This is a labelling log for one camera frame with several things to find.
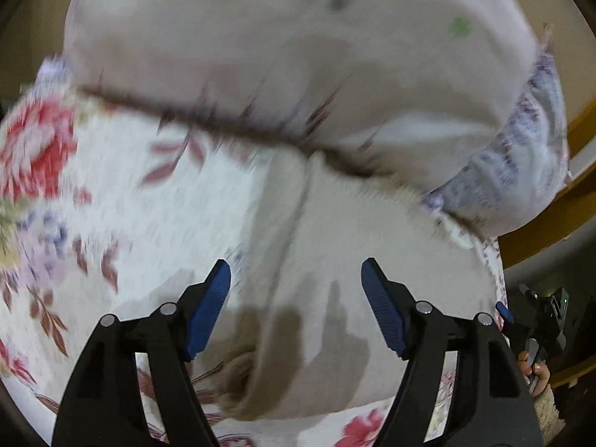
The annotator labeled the pink floral right pillow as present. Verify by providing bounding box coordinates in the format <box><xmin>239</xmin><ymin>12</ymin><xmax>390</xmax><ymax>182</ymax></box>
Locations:
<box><xmin>423</xmin><ymin>23</ymin><xmax>569</xmax><ymax>237</ymax></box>

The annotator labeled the floral white bedsheet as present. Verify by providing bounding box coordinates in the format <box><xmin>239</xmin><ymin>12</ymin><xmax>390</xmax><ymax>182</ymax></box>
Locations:
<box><xmin>0</xmin><ymin>53</ymin><xmax>509</xmax><ymax>447</ymax></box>

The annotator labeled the right hand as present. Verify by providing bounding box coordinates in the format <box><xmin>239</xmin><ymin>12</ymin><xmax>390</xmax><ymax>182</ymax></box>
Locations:
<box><xmin>517</xmin><ymin>351</ymin><xmax>551</xmax><ymax>397</ymax></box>

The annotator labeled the pink floral left pillow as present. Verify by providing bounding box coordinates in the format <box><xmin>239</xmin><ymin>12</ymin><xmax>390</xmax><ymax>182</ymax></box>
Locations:
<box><xmin>64</xmin><ymin>0</ymin><xmax>538</xmax><ymax>189</ymax></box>

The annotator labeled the pink floral pillow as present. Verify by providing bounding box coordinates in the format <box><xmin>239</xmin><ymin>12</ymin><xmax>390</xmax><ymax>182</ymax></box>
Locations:
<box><xmin>64</xmin><ymin>0</ymin><xmax>538</xmax><ymax>189</ymax></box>
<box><xmin>423</xmin><ymin>23</ymin><xmax>569</xmax><ymax>237</ymax></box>

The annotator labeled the wooden headboard frame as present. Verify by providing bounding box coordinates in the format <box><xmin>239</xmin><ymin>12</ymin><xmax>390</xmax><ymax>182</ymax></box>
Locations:
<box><xmin>499</xmin><ymin>102</ymin><xmax>595</xmax><ymax>387</ymax></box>

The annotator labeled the beige cable-knit sweater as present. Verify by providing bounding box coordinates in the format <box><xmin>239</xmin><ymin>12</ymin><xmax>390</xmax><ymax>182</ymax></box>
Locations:
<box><xmin>205</xmin><ymin>149</ymin><xmax>502</xmax><ymax>420</ymax></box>

